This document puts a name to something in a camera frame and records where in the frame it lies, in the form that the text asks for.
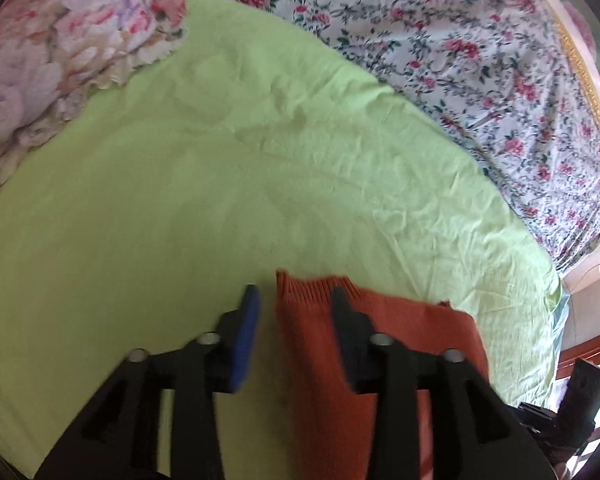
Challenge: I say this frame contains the rust orange knit sweater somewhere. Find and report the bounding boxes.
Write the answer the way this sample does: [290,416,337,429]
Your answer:
[276,271,489,479]

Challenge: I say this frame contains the light green bed sheet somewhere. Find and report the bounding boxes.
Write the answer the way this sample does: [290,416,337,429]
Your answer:
[0,0,560,479]

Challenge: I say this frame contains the white pink floral quilt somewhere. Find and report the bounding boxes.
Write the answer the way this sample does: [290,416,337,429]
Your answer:
[233,0,600,273]

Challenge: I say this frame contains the pastel peony floral pillow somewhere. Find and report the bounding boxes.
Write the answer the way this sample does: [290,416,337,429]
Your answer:
[0,0,186,186]

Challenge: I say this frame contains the red wooden door frame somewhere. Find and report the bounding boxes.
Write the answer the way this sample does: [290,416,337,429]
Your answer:
[556,341,600,379]

